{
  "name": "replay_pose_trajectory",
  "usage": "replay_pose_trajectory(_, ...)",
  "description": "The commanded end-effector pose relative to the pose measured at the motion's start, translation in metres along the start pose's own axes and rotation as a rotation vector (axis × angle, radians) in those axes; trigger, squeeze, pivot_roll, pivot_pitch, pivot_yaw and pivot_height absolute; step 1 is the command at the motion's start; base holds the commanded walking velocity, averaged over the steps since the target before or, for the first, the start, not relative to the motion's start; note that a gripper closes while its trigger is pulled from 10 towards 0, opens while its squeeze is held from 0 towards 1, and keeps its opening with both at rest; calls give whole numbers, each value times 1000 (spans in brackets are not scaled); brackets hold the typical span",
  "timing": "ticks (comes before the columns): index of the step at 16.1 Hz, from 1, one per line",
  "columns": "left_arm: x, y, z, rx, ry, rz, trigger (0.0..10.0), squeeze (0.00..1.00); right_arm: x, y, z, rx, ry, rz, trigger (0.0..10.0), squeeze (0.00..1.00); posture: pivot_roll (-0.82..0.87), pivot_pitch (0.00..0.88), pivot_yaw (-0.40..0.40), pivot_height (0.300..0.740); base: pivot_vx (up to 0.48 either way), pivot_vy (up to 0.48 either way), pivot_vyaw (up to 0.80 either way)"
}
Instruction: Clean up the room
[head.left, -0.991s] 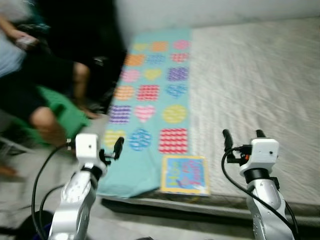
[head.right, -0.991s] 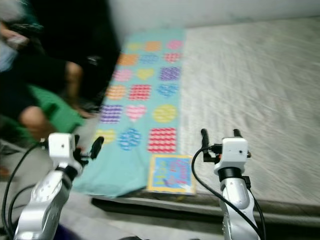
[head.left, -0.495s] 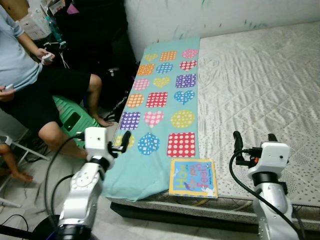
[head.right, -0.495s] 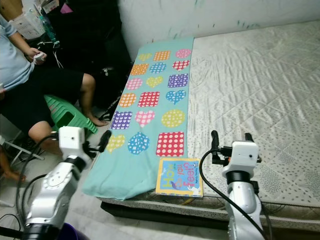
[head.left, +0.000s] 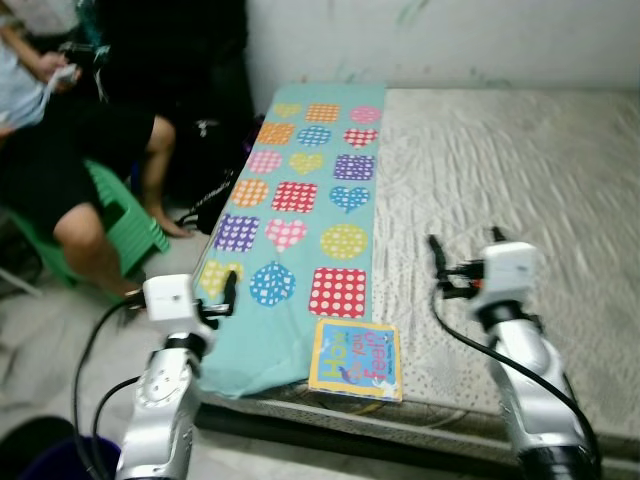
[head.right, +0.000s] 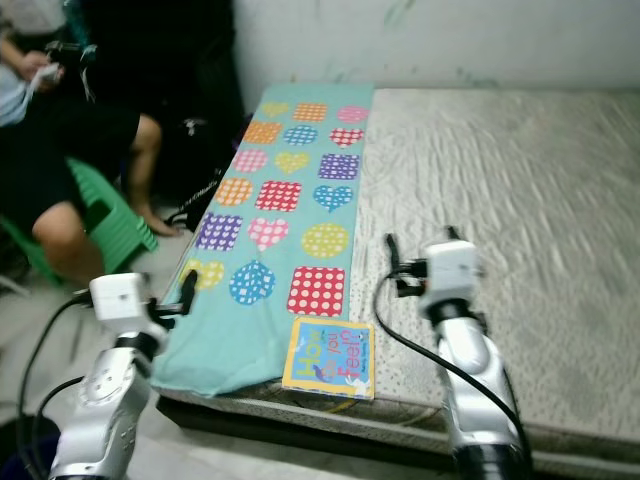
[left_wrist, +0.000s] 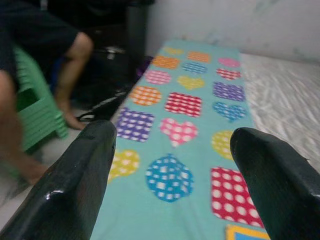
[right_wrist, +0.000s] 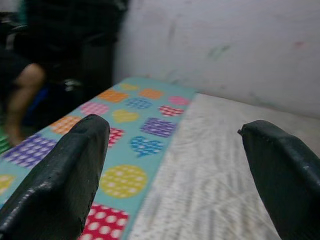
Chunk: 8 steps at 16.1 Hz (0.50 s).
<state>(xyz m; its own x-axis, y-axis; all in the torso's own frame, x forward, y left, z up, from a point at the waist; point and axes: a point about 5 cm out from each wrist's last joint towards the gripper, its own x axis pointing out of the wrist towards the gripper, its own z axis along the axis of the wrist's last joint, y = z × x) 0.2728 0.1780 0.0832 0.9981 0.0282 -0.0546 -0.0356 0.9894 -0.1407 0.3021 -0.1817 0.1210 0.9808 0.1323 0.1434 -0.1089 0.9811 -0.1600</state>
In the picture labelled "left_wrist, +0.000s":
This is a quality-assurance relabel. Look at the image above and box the seated person in dark shorts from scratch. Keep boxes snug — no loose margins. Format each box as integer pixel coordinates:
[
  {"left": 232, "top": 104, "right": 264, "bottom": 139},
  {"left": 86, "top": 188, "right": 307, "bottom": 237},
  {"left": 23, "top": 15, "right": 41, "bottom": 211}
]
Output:
[{"left": 0, "top": 0, "right": 95, "bottom": 186}]

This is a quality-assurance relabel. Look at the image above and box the teal blanket with dotted shapes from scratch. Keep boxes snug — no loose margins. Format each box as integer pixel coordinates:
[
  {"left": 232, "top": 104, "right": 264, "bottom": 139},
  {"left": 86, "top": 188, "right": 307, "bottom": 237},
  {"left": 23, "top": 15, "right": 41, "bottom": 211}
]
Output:
[{"left": 89, "top": 38, "right": 271, "bottom": 240}]

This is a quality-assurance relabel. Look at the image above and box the grey quilted mattress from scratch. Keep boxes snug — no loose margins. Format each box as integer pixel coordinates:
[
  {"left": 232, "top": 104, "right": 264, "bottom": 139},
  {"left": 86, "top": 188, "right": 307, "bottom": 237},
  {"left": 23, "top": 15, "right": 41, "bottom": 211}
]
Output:
[{"left": 239, "top": 51, "right": 320, "bottom": 176}]

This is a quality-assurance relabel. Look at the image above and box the black bag with strap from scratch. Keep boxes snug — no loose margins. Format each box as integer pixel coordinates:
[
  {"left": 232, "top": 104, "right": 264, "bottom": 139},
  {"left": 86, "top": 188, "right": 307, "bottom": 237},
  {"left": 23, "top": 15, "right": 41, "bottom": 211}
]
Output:
[{"left": 74, "top": 84, "right": 136, "bottom": 124}]

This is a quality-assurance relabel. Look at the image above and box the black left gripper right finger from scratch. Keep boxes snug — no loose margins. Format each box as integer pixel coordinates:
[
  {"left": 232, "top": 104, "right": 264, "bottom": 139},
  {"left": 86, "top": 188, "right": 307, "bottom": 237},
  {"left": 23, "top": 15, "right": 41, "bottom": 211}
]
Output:
[{"left": 229, "top": 126, "right": 320, "bottom": 240}]

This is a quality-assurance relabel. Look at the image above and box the green plastic stool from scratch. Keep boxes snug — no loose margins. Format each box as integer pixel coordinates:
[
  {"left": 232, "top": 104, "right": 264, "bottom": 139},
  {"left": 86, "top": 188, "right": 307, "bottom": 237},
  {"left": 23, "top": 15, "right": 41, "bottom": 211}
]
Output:
[{"left": 13, "top": 46, "right": 70, "bottom": 154}]

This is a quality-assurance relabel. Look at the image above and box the yellow-edged blue children's book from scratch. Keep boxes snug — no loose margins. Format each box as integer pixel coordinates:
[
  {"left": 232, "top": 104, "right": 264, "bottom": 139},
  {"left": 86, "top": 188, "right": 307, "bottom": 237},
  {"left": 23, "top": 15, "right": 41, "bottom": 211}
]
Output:
[{"left": 224, "top": 223, "right": 271, "bottom": 240}]

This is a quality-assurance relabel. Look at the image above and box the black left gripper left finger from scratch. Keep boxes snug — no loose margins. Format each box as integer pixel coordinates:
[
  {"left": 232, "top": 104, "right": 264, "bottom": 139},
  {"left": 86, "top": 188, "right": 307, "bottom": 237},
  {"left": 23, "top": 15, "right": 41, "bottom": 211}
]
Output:
[{"left": 0, "top": 119, "right": 118, "bottom": 240}]

